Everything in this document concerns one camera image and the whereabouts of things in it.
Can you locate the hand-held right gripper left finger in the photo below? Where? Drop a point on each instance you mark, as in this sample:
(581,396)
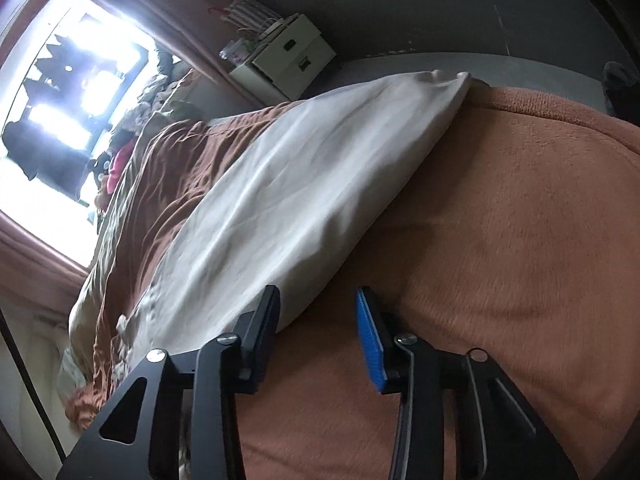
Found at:
(262,340)

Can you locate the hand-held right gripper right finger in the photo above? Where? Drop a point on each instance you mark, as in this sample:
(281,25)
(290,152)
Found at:
(370,340)

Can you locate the beige pants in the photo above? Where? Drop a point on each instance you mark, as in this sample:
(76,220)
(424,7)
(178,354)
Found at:
(300,185)

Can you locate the orange-brown fleece blanket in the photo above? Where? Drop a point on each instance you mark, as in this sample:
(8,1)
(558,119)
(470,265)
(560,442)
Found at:
(500,235)

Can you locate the brown wrinkled bedsheet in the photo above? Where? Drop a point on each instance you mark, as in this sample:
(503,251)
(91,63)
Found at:
(170,185)

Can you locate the olive green duvet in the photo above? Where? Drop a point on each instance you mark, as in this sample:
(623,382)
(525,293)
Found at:
(112,230)

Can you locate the pink cloth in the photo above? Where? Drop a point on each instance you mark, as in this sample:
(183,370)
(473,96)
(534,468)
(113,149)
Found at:
(120,165)

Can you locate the floral pillow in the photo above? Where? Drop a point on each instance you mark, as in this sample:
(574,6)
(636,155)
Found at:
(162,85)

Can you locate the white storage drawer box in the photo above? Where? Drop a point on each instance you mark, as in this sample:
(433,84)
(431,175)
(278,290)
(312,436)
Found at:
(285,55)

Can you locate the brownish pink curtain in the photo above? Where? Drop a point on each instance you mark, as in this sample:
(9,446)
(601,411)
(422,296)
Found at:
(190,25)

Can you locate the bright window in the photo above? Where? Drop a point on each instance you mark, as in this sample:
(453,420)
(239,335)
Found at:
(100,60)

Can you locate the dark cloth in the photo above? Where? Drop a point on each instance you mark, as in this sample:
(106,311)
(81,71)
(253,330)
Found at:
(620,90)

